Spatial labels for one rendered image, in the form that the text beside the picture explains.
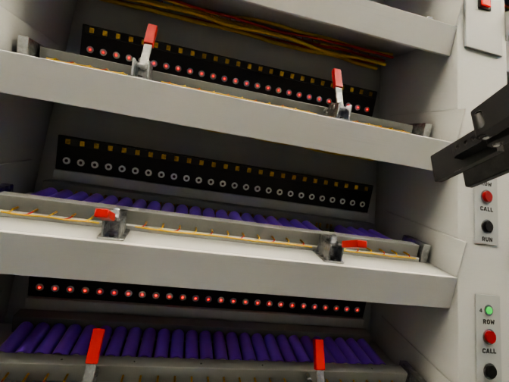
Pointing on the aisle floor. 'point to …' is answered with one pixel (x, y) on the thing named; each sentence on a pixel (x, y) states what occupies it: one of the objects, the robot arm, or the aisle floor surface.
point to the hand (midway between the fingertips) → (478, 158)
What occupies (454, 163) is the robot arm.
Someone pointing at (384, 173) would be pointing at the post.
